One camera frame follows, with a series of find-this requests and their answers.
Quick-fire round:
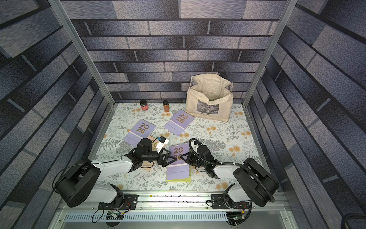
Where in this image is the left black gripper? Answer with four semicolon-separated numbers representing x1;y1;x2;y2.
142;147;177;168

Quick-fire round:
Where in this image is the purple calendar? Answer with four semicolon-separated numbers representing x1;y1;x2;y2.
166;143;191;179
164;109;194;136
123;119;156;147

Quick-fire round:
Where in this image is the yellow-green 2026 desk calendar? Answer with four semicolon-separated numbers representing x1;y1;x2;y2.
166;177;192;183

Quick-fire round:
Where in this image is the peach 2026 desk calendar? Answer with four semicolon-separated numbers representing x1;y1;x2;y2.
138;138;156;169

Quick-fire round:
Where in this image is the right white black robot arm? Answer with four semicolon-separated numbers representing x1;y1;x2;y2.
179;143;279;207

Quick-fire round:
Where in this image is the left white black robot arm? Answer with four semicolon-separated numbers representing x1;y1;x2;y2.
52;137;177;210

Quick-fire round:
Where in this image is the floral patterned table mat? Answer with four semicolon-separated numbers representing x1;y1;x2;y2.
95;103;261;191

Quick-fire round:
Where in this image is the amber spice bottle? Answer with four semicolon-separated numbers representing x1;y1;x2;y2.
163;100;170;113

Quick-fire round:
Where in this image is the dark jar red label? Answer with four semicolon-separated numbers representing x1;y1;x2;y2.
140;99;149;111

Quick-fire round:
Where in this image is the beige canvas tote bag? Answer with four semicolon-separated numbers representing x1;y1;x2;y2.
185;73;234;122

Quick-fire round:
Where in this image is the right circuit board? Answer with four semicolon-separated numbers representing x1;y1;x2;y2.
226;211;246;226

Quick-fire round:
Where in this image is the circuit board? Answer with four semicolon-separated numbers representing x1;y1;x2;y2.
105;211;124;220
226;211;246;226

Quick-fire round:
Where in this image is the left circuit board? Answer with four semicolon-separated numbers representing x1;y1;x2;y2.
105;211;124;220

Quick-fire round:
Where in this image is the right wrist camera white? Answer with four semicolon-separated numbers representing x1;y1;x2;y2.
190;141;201;153

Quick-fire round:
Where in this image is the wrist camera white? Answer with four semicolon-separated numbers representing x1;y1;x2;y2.
156;136;169;154
190;141;201;153

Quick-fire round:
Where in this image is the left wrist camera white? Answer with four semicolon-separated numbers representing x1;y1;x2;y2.
156;136;169;154

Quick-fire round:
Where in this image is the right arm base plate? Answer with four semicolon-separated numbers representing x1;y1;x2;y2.
211;194;250;210

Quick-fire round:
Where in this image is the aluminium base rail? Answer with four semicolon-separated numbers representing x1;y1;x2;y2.
49;191;298;229

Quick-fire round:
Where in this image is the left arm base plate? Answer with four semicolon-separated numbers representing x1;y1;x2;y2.
98;195;139;211

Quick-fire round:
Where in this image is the black corrugated cable conduit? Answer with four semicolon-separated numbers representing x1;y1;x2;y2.
188;138;275;203

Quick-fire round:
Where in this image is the left aluminium frame post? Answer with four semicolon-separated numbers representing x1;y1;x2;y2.
47;0;116;107

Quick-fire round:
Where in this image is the aluminium frame post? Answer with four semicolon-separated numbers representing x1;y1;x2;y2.
47;0;116;107
242;0;299;107

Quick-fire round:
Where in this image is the right aluminium frame post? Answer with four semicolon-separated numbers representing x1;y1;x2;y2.
242;0;299;107

